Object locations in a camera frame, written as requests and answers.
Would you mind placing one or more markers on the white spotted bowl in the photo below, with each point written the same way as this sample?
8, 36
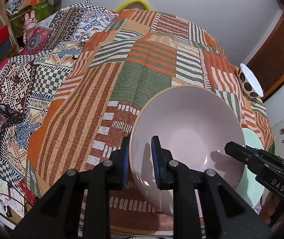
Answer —
248, 82

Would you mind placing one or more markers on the green box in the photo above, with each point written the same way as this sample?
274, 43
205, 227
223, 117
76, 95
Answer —
42, 11

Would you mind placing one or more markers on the brown wooden door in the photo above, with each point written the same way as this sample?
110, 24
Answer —
268, 63

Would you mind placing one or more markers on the pink bowl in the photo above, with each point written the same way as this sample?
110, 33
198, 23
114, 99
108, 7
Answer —
194, 124

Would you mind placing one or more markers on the right hand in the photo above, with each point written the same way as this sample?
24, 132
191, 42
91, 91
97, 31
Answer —
269, 207

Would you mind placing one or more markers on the mint green plate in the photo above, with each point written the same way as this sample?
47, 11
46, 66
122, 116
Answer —
248, 188

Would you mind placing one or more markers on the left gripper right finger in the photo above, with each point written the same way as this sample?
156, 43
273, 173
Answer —
204, 204

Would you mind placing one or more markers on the blue patterned patchwork quilt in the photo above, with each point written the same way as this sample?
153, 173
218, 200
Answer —
30, 81

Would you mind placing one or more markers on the striped patchwork blanket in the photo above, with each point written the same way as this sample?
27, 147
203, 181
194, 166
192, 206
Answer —
97, 71

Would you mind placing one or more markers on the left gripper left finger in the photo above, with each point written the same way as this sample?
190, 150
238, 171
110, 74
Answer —
77, 205

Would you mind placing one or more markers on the pink bunny figurine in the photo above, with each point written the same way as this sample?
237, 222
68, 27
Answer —
30, 25

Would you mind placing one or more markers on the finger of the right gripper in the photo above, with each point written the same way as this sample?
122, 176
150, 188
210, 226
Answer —
254, 163
259, 152

